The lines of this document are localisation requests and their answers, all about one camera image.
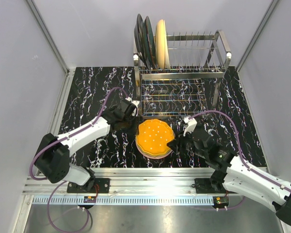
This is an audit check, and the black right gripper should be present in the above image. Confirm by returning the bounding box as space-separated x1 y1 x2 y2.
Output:
166 127 208 159

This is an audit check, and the orange polka dot plate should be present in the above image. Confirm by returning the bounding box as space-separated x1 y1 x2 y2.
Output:
135 119 175 145

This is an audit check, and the blue glazed plate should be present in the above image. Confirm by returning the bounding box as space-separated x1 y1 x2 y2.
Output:
142 16 157 70

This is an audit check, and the cream plate with bear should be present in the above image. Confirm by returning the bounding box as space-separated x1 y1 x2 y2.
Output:
164 41 171 69

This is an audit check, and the dark striped rim plate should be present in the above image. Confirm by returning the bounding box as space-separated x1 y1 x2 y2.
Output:
134 14 148 68

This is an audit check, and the yellow plate with drawing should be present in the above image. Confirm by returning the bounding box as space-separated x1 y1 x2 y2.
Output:
156 19 165 69

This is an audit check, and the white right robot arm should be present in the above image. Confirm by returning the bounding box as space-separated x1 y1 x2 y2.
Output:
167 127 291 226

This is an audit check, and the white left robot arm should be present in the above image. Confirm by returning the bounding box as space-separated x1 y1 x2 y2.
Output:
33 98 140 193

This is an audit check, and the pink bottom plate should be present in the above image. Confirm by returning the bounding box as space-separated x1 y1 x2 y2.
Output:
136 143 172 160

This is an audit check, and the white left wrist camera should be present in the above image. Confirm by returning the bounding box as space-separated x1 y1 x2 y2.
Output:
125 97 140 117

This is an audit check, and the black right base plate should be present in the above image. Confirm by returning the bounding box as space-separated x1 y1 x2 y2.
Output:
191 178 224 194

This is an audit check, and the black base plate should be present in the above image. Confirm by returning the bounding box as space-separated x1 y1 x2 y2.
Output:
191 178 224 194
67 178 111 194

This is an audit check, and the steel wire dish rack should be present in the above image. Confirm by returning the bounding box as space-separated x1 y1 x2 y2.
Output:
133 30 232 118

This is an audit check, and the aluminium front rail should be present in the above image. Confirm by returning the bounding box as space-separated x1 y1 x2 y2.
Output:
21 167 286 196

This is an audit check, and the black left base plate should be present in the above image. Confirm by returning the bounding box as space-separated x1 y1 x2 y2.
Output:
67 178 111 194

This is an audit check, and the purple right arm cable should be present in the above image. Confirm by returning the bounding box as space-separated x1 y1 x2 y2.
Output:
188 110 291 211

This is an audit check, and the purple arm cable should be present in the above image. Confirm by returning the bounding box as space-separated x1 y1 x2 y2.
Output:
188 110 291 211
29 87 139 233

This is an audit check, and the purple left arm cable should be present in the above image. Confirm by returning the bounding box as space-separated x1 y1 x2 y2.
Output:
29 87 139 233

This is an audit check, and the slotted cable duct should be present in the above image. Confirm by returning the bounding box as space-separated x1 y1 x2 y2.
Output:
32 195 217 206

